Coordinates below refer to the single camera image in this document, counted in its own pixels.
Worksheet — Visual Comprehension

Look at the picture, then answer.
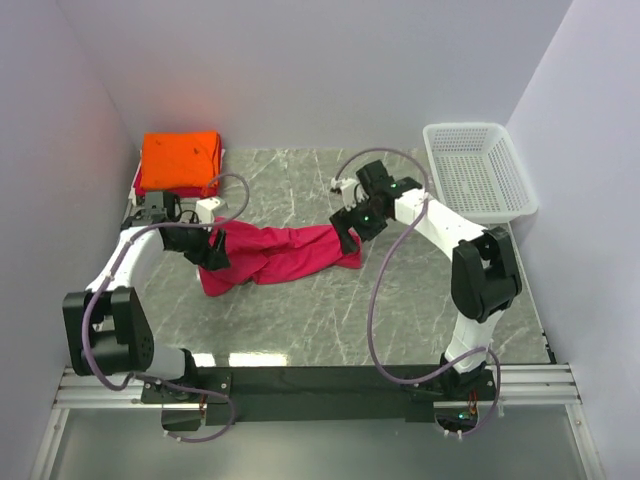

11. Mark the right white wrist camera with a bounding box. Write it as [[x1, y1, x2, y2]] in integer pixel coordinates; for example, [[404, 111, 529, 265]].
[[331, 178, 363, 206]]

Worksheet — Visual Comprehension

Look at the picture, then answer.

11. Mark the black base beam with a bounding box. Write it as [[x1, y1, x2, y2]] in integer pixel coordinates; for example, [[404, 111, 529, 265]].
[[141, 365, 499, 431]]

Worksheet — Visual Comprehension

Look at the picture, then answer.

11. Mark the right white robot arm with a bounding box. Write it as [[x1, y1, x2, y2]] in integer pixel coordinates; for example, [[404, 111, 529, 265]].
[[330, 161, 522, 399]]

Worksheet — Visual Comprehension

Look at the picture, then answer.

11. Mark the magenta t shirt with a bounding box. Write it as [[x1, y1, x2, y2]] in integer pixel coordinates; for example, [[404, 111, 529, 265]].
[[198, 220, 362, 297]]

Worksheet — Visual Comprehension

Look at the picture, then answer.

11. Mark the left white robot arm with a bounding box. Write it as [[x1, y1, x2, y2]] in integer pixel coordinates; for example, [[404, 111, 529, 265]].
[[62, 191, 231, 402]]

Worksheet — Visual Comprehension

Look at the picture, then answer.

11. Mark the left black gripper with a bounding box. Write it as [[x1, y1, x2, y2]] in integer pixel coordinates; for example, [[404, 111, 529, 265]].
[[167, 212, 230, 271]]

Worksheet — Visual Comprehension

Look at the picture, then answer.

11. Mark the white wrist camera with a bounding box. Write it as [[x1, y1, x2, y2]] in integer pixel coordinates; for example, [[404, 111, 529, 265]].
[[194, 197, 227, 224], [331, 178, 363, 206]]

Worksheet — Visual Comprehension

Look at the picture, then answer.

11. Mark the white plastic basket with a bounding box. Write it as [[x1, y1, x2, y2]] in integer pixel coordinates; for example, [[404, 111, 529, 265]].
[[423, 122, 539, 224]]

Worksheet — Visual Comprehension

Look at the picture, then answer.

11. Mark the folded orange t shirt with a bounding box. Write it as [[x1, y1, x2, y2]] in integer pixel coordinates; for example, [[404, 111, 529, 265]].
[[139, 131, 222, 196]]

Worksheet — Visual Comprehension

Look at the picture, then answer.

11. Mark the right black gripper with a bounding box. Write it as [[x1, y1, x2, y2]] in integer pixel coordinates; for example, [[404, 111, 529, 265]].
[[330, 195, 389, 256]]

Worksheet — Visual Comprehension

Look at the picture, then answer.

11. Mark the folded red t shirt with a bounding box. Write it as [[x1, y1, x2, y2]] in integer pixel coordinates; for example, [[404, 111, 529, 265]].
[[133, 165, 220, 199]]

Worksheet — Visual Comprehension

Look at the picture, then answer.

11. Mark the aluminium rail frame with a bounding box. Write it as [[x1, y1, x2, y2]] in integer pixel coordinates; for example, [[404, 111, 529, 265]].
[[31, 364, 603, 479]]

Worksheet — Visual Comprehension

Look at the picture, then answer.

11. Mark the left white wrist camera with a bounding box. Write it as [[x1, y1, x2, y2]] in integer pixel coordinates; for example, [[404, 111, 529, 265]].
[[194, 197, 227, 224]]

